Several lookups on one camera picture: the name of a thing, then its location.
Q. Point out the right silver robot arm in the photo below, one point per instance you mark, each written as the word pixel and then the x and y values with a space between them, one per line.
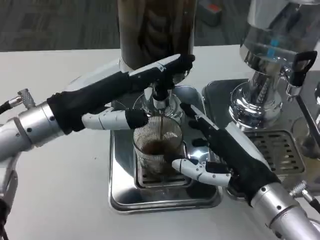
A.
pixel 282 212

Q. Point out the dark drink dispenser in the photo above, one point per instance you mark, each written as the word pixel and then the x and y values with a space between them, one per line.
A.
pixel 155 30

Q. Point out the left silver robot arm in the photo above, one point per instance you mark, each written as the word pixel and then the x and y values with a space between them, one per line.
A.
pixel 27 130

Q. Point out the shiny steel drink dispenser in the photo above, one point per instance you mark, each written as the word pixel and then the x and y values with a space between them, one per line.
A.
pixel 265 45

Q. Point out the black dispenser tap lever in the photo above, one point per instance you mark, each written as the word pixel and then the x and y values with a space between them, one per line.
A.
pixel 161 92

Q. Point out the steel drip tray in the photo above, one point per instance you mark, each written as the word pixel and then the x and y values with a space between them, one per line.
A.
pixel 217 100
pixel 125 180

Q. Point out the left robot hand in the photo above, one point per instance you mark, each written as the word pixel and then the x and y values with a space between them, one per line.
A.
pixel 100 92

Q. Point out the grey box with red patch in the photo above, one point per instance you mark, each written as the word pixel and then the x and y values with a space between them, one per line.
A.
pixel 212 12

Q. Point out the slotted steel drip grid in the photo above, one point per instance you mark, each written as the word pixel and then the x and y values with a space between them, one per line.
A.
pixel 280 150
pixel 160 183

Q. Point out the clear ribbed glass cup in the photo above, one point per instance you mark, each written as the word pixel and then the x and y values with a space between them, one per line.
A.
pixel 150 140

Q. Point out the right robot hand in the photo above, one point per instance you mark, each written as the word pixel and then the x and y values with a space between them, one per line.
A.
pixel 240 160

